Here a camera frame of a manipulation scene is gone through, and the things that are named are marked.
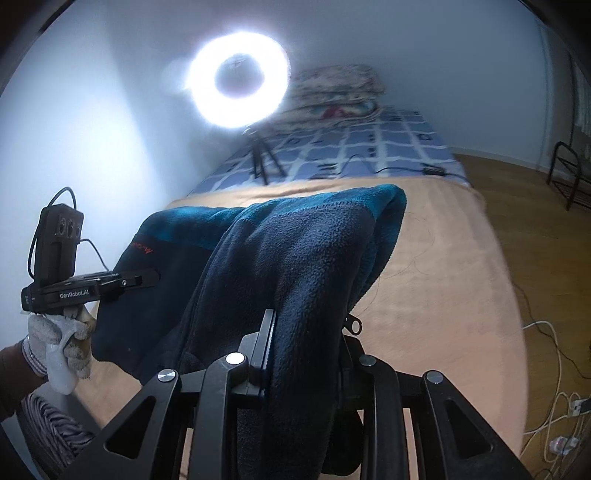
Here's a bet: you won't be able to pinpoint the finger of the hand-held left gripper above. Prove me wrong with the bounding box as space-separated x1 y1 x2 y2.
121 271 161 291

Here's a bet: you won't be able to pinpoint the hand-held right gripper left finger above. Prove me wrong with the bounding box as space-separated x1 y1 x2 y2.
58 308 278 480

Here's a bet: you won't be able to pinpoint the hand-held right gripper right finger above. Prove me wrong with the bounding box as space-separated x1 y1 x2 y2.
339 335 534 480

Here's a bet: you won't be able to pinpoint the teal plaid fleece jacket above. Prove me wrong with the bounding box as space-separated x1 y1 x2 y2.
90 184 408 480

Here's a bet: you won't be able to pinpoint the person's left forearm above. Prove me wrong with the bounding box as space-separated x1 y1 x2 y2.
0 339 47 423

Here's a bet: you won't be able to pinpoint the black metal clothes rack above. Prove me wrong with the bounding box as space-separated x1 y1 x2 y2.
547 141 591 212

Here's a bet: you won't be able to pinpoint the person's left hand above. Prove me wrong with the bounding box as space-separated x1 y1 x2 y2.
21 309 98 380

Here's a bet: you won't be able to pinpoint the striped grey trousers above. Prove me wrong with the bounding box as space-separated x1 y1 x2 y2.
18 392 98 480

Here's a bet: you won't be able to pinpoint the white power strip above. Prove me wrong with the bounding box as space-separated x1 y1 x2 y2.
549 434 583 455

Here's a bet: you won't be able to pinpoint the blue patterned bed sheet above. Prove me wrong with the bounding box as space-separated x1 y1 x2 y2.
187 105 474 195

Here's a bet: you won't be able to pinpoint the folded floral quilt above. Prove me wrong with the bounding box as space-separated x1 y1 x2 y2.
277 65 386 127

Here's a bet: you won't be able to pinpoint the white cable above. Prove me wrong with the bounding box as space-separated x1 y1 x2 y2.
522 320 583 462

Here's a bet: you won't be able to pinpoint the white ring light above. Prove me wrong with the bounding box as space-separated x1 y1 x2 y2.
187 30 291 130

